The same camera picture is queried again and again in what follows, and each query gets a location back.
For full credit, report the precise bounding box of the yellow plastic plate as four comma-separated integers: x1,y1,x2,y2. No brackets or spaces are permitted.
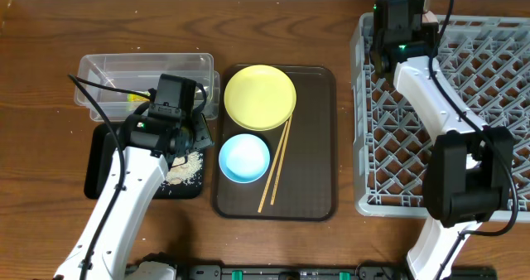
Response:
224,65,296,131

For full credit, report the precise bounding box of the green snack wrapper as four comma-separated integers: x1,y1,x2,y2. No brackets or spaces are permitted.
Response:
127,92,150,103

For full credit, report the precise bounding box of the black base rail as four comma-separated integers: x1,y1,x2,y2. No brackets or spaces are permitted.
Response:
123,263,499,280

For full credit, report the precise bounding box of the black plastic tray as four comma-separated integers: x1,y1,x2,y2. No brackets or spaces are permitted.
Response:
84,123,205,200

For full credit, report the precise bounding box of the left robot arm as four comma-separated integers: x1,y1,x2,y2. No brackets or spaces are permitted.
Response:
54,74,214,279

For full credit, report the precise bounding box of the clear plastic bin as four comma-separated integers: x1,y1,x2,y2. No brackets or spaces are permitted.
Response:
74,53,220,123

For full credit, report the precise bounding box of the wooden chopstick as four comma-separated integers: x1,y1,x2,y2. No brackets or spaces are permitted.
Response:
270,115,292,205
258,119,290,213

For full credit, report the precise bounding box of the light blue bowl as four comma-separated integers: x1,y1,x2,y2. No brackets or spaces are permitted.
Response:
219,133,271,184

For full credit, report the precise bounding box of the left wooden chopstick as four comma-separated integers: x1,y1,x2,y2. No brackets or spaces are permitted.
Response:
258,119,290,213

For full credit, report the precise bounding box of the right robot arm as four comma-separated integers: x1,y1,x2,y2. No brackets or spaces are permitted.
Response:
370,0,518,279

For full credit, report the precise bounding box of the dark brown serving tray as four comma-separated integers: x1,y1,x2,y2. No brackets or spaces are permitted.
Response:
212,65,338,222

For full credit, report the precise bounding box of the pile of cooked rice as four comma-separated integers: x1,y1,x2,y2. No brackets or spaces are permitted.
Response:
162,152,204,186

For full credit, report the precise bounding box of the right wooden chopstick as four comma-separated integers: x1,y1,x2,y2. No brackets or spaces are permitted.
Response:
270,115,292,205

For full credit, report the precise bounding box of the grey plastic dishwasher rack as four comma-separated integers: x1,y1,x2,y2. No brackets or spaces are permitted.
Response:
350,13,529,222

